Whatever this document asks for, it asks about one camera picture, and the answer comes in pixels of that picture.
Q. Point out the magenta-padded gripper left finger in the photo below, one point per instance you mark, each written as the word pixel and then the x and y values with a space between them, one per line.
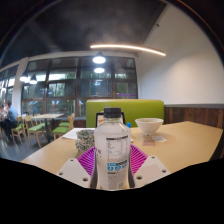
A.
pixel 85 158

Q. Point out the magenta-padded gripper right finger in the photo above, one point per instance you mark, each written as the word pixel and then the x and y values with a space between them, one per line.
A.
pixel 139 159

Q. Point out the clear black-capped drink bottle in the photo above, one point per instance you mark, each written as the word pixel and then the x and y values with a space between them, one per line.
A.
pixel 112 150

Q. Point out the green patterned ceramic cup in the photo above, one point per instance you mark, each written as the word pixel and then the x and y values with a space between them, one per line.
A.
pixel 85 140

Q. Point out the white paper sheets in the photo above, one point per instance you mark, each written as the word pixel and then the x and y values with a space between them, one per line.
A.
pixel 71 134

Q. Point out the white paper receipt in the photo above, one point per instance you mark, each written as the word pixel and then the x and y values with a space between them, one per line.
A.
pixel 159 138

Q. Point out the white ceramic bowl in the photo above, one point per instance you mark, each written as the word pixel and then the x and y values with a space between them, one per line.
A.
pixel 149 126

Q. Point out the small blue-capped bottle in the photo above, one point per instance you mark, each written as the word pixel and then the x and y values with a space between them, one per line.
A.
pixel 128 125

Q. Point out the green upholstered bench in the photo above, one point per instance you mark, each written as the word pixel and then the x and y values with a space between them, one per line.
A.
pixel 143 108

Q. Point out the light wooden dining table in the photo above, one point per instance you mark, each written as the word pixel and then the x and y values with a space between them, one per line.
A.
pixel 46 116

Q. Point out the green-seated wooden chairs group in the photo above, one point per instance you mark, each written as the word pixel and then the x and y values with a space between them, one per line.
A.
pixel 35 128

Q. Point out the person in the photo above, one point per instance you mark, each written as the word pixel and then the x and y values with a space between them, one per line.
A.
pixel 10 116

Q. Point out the long linear ceiling light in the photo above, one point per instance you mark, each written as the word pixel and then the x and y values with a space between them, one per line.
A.
pixel 128 47

